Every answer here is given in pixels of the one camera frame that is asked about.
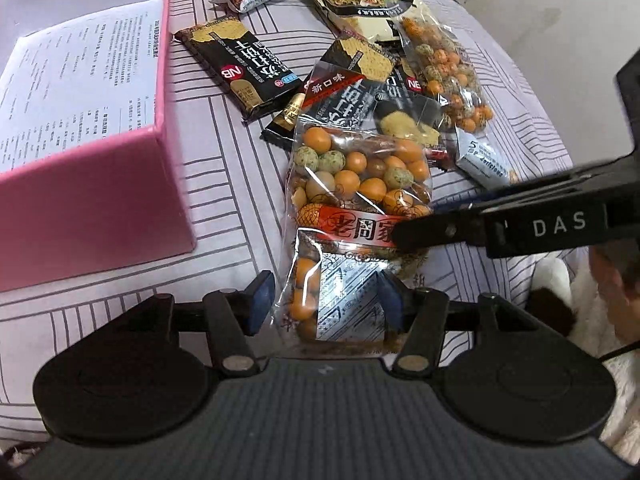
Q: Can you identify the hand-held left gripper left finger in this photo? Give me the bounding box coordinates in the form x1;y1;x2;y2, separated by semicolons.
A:
122;270;276;377

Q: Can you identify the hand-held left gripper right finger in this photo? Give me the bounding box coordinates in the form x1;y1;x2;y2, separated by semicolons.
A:
377;270;526;378

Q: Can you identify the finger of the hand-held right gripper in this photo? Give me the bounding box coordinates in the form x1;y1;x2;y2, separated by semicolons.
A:
432;159;631;212
392;208;488;253

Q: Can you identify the large clear coated peanut bag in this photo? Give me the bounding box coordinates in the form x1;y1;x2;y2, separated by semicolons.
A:
272;55;436;358

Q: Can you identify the pink cardboard box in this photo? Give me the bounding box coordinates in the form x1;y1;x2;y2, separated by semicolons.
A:
0;0;198;293

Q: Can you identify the person's right forearm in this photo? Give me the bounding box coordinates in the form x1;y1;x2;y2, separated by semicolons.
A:
587;247;640;356

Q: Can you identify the white fluffy cloth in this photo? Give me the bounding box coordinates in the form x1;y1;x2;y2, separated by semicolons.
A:
529;255;640;461

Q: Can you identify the black packet with yellow cracker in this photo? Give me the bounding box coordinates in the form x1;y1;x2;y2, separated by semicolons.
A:
372;95;454;168

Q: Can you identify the small clear coated peanut bag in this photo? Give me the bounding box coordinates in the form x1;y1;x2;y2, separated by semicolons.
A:
397;12;496;136

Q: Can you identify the lilac line-print blanket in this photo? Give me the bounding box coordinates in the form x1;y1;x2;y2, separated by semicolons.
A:
0;0;591;436

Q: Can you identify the small black gold snack packet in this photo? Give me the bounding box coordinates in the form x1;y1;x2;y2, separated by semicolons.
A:
261;91;312;152

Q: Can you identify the white printed paper sheet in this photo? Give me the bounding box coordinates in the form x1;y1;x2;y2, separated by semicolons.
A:
0;0;167;173

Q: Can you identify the black cable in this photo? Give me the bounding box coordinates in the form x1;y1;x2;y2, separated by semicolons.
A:
597;342;640;362

